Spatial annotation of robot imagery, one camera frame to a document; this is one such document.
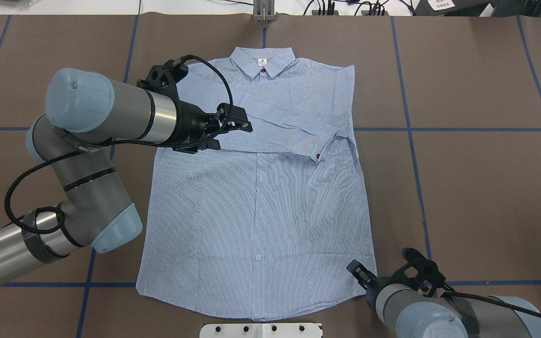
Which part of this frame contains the blue striped button shirt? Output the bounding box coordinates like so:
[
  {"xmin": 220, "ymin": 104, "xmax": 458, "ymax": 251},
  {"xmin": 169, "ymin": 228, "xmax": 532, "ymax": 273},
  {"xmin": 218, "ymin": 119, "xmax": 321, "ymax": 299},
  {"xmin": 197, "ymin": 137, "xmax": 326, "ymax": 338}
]
[{"xmin": 136, "ymin": 47, "xmax": 377, "ymax": 321}]

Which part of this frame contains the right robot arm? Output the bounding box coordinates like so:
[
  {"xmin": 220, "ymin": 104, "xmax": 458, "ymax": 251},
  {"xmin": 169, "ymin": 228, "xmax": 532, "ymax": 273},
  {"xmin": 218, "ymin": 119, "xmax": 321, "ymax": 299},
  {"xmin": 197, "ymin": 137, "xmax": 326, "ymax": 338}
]
[{"xmin": 347, "ymin": 260, "xmax": 541, "ymax": 338}]

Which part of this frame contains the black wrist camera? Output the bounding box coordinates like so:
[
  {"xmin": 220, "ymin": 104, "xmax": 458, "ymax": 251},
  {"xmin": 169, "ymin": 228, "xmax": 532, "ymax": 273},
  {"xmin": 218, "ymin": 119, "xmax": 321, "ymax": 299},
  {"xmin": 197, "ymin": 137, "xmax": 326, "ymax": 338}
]
[
  {"xmin": 401, "ymin": 247, "xmax": 451, "ymax": 298},
  {"xmin": 137, "ymin": 58, "xmax": 188, "ymax": 100}
]

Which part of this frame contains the braided black left arm cable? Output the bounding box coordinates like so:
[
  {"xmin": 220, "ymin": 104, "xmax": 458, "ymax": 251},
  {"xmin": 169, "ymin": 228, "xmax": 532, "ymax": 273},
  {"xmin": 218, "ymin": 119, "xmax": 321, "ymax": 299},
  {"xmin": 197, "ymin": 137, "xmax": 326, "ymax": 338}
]
[{"xmin": 4, "ymin": 54, "xmax": 234, "ymax": 235}]

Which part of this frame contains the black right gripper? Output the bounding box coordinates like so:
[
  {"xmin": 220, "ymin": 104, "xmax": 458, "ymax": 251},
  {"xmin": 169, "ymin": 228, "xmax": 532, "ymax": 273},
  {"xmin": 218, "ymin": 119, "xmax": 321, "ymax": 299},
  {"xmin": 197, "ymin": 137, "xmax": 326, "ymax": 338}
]
[{"xmin": 346, "ymin": 260, "xmax": 385, "ymax": 294}]

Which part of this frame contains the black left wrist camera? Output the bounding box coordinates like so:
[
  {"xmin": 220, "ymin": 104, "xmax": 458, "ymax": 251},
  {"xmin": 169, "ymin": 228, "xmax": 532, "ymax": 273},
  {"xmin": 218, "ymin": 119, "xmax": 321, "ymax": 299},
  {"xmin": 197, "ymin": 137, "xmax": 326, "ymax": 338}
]
[{"xmin": 137, "ymin": 58, "xmax": 188, "ymax": 100}]

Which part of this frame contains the brown paper table mat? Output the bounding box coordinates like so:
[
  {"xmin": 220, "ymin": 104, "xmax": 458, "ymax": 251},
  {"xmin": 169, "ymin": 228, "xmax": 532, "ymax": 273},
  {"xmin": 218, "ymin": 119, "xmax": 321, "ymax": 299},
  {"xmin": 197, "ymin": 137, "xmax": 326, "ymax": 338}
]
[{"xmin": 0, "ymin": 13, "xmax": 541, "ymax": 311}]

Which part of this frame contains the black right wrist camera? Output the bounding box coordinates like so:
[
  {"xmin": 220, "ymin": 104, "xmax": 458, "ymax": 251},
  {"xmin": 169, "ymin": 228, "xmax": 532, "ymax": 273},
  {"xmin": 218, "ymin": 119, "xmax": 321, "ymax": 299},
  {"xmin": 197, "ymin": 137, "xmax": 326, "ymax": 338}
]
[{"xmin": 401, "ymin": 247, "xmax": 451, "ymax": 298}]

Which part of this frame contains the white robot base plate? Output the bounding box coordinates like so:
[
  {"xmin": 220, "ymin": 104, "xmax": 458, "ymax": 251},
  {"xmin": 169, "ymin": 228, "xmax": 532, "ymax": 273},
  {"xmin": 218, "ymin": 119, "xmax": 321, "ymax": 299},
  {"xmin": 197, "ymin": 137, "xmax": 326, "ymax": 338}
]
[{"xmin": 199, "ymin": 323, "xmax": 324, "ymax": 338}]

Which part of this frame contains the aluminium frame post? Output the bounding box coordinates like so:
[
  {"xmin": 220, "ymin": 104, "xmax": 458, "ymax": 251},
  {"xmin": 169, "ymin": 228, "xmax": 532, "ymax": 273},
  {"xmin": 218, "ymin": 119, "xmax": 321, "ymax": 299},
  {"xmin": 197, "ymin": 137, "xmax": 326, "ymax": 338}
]
[{"xmin": 253, "ymin": 0, "xmax": 276, "ymax": 22}]

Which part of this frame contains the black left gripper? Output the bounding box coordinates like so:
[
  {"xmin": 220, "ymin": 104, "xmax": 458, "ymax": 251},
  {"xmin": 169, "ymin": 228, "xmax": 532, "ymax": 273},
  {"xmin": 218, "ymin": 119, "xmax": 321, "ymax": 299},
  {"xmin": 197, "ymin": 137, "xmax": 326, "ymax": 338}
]
[{"xmin": 174, "ymin": 101, "xmax": 253, "ymax": 154}]

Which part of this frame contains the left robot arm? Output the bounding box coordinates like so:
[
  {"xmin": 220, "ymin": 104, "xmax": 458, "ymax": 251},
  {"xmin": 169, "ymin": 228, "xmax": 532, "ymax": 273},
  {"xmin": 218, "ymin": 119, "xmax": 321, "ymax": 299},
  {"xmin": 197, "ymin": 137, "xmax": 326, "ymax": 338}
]
[{"xmin": 0, "ymin": 62, "xmax": 253, "ymax": 286}]

